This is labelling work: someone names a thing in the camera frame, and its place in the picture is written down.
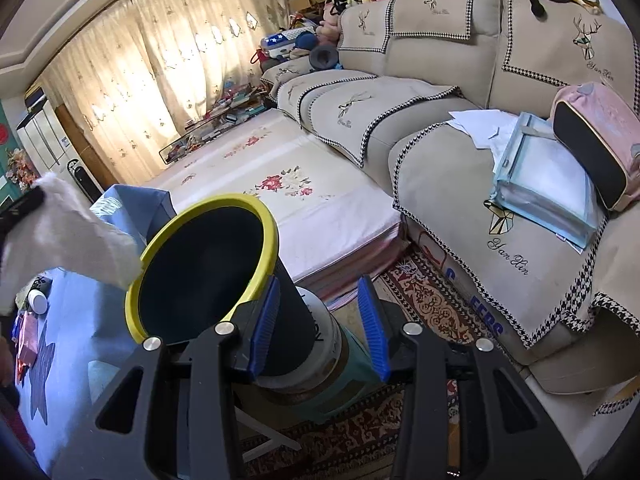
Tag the dark round cushion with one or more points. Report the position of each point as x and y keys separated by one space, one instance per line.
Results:
x=324 y=57

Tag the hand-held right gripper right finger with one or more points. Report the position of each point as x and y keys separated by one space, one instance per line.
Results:
x=372 y=330

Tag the blue star print tablecloth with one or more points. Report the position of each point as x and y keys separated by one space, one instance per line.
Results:
x=70 y=360

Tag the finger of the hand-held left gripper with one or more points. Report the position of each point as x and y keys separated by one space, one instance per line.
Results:
x=20 y=206

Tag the pink backpack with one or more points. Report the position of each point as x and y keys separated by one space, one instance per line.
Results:
x=600 y=135

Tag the beige embroidered curtains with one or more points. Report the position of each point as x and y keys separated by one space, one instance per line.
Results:
x=160 y=60

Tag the white foam net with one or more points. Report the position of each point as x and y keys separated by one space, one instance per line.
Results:
x=75 y=240

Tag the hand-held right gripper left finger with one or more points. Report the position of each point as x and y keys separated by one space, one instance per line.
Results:
x=265 y=330

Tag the blue zip file bag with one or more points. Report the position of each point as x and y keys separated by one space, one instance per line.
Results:
x=540 y=185

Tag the grey paint bucket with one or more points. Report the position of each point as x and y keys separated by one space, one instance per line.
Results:
x=322 y=340

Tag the blue star print pillow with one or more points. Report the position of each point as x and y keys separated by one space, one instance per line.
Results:
x=282 y=44

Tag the white standing air conditioner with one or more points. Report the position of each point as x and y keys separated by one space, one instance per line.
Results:
x=40 y=130

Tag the beige sofa with deer covers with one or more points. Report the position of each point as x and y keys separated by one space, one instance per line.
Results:
x=450 y=170

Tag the glass low table with books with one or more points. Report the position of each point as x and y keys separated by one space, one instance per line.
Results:
x=215 y=125

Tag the black bin with yellow rim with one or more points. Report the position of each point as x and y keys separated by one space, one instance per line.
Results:
x=200 y=260

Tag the green plastic stool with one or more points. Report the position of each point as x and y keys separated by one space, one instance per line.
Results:
x=350 y=380

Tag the black tower fan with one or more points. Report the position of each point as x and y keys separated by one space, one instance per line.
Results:
x=80 y=180

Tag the artificial flower decoration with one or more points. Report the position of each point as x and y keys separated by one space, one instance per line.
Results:
x=17 y=167

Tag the white loose papers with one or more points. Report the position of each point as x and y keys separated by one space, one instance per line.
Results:
x=475 y=125

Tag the printed cardboard sheet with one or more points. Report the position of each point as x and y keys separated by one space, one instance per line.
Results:
x=450 y=285

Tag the red patterned rug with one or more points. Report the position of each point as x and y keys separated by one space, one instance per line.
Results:
x=440 y=305

